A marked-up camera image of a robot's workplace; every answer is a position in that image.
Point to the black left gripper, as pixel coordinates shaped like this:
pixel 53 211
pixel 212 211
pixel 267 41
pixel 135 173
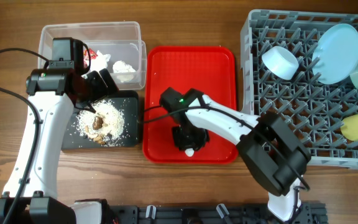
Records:
pixel 102 89

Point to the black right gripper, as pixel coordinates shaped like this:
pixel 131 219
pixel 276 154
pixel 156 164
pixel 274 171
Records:
pixel 189 139

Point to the white plastic spoon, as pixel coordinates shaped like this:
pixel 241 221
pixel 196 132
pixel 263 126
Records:
pixel 189 152

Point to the rice and food scraps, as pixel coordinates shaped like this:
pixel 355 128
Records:
pixel 104 127

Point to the white napkin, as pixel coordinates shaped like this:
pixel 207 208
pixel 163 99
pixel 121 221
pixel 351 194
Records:
pixel 123 71

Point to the light blue bowl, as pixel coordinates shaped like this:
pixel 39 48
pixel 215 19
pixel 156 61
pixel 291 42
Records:
pixel 281 62

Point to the light blue plate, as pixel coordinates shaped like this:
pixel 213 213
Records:
pixel 336 55

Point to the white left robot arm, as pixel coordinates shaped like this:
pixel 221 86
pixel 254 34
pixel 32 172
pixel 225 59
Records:
pixel 63 85

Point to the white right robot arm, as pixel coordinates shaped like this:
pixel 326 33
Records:
pixel 272 152

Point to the black food waste tray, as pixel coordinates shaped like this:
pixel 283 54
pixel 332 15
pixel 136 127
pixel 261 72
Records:
pixel 128 101

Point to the clear plastic waste bin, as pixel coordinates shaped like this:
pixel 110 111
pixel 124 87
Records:
pixel 122 40

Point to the grey dishwasher rack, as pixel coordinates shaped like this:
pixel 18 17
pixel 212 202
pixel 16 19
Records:
pixel 313 110

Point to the crumpled white tissue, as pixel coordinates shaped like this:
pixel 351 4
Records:
pixel 99 60

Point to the red snack wrapper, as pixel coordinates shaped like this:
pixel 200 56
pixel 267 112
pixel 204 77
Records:
pixel 89 54

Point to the red serving tray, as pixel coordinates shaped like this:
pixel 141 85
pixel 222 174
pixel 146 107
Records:
pixel 207 69

